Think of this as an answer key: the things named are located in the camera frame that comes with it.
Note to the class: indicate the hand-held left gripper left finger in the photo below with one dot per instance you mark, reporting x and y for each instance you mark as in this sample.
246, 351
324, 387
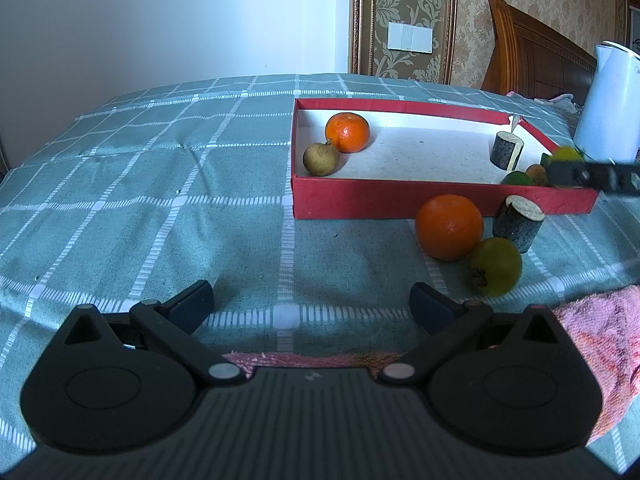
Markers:
197, 300

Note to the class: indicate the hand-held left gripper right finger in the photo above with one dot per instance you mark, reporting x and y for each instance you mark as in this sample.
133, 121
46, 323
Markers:
425, 305

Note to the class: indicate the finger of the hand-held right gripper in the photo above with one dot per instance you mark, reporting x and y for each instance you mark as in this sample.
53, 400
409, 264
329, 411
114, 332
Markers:
600, 176

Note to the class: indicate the green tomato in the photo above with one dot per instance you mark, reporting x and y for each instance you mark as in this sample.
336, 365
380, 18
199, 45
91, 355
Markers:
497, 265
567, 154

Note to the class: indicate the dark brown fruit piece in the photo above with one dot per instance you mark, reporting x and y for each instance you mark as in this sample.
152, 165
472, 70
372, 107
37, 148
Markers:
537, 174

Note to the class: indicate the green lime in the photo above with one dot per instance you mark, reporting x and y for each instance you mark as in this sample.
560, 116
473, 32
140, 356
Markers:
517, 179

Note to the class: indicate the red cardboard box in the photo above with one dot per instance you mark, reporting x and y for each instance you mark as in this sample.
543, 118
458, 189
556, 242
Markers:
375, 200

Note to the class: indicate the brown pear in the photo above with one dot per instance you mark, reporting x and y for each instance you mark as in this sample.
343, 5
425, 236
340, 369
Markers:
321, 160

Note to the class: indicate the small orange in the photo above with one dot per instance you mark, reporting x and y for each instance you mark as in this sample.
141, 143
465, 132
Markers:
347, 132

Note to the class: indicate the white electric kettle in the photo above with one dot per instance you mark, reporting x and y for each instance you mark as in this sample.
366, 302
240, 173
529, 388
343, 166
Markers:
607, 105

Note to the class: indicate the large orange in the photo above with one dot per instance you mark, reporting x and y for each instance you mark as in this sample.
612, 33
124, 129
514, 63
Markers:
449, 227

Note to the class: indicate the pink cloth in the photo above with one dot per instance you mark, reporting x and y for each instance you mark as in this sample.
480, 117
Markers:
550, 100

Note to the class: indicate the sugarcane piece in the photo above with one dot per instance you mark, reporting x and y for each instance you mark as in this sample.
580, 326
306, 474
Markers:
502, 152
520, 230

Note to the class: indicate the green plaid bed sheet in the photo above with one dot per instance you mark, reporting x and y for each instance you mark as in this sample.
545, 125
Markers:
150, 185

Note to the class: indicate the wooden headboard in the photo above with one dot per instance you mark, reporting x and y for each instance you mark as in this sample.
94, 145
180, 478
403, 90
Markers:
535, 55

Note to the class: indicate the pink towel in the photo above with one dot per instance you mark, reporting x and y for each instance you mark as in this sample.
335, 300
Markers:
610, 340

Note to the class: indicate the white wall switch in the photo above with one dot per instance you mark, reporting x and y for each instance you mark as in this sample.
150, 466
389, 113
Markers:
410, 37

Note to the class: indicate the ornate wall panel frame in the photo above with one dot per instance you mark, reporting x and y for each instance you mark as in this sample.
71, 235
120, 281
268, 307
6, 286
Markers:
356, 20

